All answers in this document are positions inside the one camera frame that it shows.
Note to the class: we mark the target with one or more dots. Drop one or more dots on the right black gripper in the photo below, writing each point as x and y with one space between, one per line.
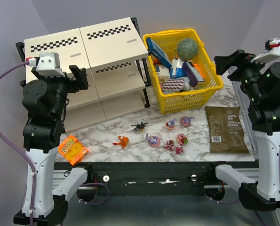
235 65

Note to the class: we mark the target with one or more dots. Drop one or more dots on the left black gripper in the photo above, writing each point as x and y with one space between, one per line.
72 79

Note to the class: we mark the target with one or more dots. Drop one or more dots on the orange dragon toy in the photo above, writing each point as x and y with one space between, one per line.
123 141

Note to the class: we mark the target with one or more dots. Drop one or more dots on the black yellow bat toy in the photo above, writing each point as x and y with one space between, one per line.
139 127

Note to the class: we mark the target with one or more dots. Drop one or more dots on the purple bunny donut toy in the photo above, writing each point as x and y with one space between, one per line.
153 141

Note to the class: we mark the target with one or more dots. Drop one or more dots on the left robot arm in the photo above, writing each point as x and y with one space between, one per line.
45 99

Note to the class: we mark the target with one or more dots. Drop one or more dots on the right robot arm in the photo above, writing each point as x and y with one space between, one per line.
260 80

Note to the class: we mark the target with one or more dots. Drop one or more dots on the beige three-tier shelf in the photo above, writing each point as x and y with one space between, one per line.
112 54

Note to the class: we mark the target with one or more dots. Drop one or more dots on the dark purple box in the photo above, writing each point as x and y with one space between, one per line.
193 74

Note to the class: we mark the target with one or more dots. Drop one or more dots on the green textured ball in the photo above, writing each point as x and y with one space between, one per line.
187 49

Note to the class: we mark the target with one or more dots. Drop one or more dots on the blue white pouch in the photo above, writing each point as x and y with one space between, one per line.
176 71

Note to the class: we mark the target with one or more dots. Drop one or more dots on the yellow plastic basket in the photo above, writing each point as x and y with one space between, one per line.
181 101

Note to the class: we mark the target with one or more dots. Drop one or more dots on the striped pink grey sponge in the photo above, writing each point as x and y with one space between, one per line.
173 85

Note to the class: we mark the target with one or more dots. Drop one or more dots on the cream paper roll pack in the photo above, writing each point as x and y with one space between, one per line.
162 72

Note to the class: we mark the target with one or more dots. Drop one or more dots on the blue Harry's box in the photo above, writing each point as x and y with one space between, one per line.
158 53

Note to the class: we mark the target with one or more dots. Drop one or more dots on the orange Scrub Daddy box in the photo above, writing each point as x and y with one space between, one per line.
73 150

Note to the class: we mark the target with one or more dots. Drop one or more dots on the purple creature pink donut toy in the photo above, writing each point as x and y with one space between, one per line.
186 121

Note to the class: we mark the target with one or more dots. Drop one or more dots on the brown coffee bag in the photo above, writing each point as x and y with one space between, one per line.
225 130

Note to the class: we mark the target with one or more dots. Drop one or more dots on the purple bunny orange cup toy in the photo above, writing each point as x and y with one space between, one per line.
171 124

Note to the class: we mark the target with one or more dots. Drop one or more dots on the pink bear strawberry toy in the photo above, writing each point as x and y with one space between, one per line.
182 139

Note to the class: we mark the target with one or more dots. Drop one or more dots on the red pink bear toy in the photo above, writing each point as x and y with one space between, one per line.
169 145

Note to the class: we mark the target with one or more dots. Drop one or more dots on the small red pink toy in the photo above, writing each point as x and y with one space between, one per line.
179 150

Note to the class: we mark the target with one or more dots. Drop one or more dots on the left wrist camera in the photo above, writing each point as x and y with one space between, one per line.
49 65

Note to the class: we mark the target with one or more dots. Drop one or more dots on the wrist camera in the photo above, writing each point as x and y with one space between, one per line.
272 52
49 65

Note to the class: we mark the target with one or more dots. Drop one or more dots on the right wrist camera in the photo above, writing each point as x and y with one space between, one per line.
272 52

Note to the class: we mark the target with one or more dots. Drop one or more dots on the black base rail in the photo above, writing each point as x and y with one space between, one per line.
148 178

